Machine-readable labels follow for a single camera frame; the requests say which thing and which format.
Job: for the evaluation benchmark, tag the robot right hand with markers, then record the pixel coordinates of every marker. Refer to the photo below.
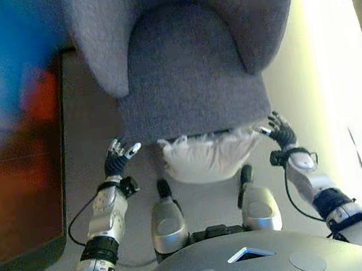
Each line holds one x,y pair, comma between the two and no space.
284,134

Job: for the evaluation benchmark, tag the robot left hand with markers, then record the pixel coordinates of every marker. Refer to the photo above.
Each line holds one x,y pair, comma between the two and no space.
114,165

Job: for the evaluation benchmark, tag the white fringed cushion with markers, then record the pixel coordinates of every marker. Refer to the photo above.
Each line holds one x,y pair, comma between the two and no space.
206,159

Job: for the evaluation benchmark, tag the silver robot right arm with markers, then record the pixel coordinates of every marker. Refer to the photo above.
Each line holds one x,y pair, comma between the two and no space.
332,200

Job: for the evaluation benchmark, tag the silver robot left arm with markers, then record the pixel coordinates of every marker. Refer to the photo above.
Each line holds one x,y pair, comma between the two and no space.
106,219

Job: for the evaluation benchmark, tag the silver robot right leg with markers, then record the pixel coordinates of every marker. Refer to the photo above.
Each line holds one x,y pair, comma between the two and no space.
258,206

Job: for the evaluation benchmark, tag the silver robot leg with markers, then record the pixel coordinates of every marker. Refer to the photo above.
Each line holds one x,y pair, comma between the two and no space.
258,206
168,222

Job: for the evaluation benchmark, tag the silver robot left leg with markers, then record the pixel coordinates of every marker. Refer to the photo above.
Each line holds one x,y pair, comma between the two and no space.
168,222

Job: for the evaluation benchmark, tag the grey fabric armchair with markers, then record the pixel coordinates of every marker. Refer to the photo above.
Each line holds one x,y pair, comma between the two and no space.
187,71

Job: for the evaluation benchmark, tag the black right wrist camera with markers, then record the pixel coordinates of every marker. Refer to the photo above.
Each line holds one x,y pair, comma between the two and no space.
276,158

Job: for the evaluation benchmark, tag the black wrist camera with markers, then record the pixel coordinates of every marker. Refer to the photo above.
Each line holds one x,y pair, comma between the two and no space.
276,158
129,186

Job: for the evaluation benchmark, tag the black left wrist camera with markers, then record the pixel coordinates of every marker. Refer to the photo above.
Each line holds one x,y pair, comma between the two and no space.
129,186

